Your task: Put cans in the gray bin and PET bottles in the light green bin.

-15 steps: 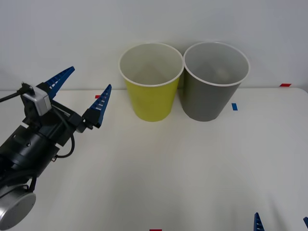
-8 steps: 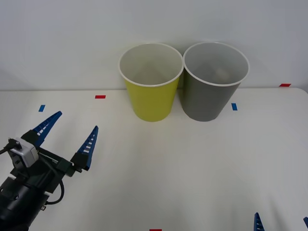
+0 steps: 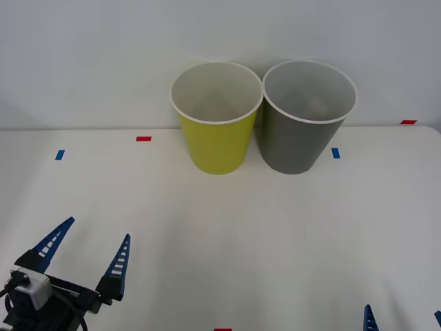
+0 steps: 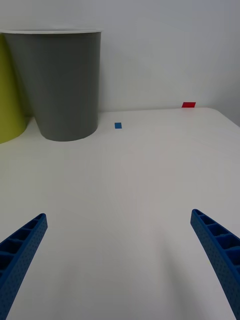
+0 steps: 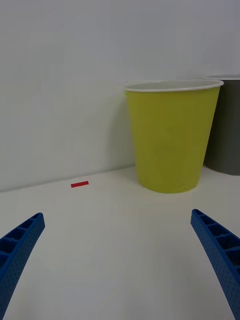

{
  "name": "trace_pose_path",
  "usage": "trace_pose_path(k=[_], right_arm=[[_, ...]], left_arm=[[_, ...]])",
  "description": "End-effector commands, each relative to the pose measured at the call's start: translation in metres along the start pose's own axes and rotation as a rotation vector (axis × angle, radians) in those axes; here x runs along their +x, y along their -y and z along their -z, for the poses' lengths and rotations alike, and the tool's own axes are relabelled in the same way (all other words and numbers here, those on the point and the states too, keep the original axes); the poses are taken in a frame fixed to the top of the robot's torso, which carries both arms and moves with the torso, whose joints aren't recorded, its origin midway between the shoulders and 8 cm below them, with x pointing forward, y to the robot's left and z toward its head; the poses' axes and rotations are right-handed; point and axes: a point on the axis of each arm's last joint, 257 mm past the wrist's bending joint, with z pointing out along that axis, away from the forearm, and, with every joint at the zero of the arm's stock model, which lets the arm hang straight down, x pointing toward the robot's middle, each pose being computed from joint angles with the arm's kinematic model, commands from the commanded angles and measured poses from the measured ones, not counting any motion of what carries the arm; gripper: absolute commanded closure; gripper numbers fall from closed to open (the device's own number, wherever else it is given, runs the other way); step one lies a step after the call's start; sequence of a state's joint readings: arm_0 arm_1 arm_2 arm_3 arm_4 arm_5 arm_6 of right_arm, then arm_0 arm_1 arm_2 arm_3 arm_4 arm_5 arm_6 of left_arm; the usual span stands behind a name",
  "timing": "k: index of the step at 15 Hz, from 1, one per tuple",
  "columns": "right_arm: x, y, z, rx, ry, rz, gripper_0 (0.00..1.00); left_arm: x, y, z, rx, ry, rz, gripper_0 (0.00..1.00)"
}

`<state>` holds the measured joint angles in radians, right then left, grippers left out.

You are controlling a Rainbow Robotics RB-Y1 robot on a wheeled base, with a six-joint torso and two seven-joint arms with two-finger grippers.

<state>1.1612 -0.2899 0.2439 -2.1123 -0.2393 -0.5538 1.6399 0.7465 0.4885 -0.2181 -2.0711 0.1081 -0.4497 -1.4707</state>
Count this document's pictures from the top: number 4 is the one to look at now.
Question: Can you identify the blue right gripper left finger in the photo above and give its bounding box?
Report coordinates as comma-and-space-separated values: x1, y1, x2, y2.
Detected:
0, 212, 49, 320

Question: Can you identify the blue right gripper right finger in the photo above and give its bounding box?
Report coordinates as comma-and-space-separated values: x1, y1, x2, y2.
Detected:
190, 208, 240, 320

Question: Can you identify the yellow-green plastic bin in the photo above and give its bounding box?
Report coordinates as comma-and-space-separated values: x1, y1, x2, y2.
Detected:
0, 32, 29, 145

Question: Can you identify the grey plastic bin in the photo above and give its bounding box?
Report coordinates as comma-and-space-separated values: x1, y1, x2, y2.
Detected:
0, 26, 105, 142

